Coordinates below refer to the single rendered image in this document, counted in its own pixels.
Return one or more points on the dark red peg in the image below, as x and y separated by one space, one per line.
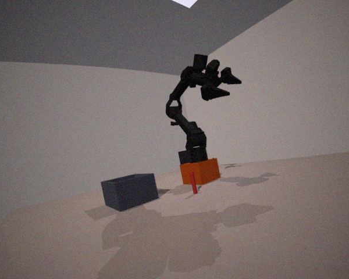
193 182

